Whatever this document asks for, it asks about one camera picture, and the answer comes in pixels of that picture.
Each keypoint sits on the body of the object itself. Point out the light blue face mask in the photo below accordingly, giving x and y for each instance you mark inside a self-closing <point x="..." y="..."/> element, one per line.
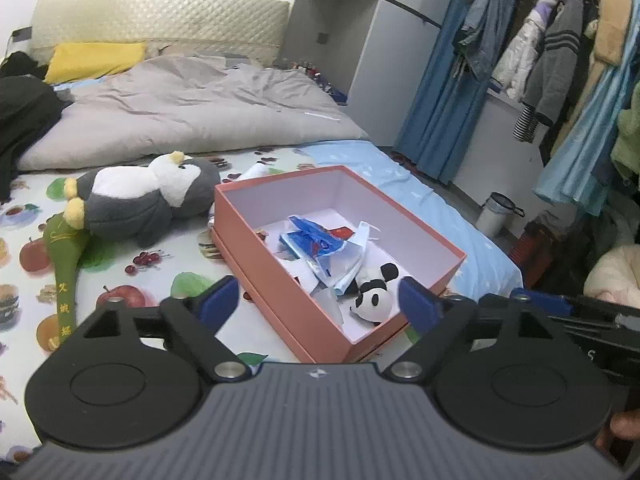
<point x="338" y="271"/>

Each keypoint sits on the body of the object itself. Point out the grey duvet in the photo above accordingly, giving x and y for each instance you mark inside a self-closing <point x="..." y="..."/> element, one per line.
<point x="189" y="104"/>

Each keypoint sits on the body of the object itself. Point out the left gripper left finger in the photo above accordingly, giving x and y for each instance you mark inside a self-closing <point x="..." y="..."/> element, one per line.
<point x="189" y="327"/>

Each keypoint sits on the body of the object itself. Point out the denim jacket hanging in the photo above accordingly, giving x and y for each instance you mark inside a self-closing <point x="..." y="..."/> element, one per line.
<point x="479" y="38"/>

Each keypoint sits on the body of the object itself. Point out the beige quilted headboard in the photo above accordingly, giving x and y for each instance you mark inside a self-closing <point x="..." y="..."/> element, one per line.
<point x="254" y="28"/>

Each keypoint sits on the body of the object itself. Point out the white lilac jacket hanging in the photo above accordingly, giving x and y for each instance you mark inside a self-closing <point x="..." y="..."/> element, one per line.
<point x="520" y="56"/>

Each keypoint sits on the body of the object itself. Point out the red snack packet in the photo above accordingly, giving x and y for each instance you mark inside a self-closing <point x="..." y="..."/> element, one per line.
<point x="343" y="233"/>

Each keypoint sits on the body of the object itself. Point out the small panda plush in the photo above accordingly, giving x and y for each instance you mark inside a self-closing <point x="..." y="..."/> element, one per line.
<point x="373" y="301"/>

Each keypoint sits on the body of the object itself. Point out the yellow pillow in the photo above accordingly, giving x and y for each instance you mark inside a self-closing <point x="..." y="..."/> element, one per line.
<point x="90" y="60"/>

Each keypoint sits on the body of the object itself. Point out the grey wardrobe cabinet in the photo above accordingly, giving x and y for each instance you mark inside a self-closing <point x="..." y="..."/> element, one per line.
<point x="374" y="51"/>

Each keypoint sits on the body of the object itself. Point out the blue tissue pack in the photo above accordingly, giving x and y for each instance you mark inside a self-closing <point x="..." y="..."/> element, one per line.
<point x="309" y="239"/>

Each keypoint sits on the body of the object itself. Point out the fruit print mat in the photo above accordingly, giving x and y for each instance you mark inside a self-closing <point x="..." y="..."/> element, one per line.
<point x="184" y="262"/>

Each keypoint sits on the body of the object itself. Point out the blue curtain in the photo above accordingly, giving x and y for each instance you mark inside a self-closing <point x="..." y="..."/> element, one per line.
<point x="437" y="130"/>

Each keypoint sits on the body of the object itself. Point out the white trash bin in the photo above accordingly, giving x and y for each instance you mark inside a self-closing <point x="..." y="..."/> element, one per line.
<point x="496" y="210"/>

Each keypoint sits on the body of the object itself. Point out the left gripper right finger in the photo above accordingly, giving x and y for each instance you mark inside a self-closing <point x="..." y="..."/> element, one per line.
<point x="440" y="324"/>

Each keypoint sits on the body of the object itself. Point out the teal garment hanging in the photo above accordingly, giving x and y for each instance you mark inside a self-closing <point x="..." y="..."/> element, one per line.
<point x="568" y="178"/>

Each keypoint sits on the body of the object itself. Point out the black clothing pile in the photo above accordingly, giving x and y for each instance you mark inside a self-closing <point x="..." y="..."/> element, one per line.
<point x="29" y="109"/>

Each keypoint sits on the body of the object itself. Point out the green embroidered plush stick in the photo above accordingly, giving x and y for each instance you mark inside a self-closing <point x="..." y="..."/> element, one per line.
<point x="65" y="246"/>

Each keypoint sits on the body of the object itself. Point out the grey white penguin plush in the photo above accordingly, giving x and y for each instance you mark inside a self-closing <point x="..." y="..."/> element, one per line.
<point x="140" y="202"/>

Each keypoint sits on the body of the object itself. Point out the salmon pink cardboard box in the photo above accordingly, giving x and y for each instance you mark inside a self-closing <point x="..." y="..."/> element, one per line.
<point x="250" y="215"/>

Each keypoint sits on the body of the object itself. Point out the grey striped sweater hanging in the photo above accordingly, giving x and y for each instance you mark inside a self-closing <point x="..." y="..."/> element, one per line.
<point x="551" y="80"/>

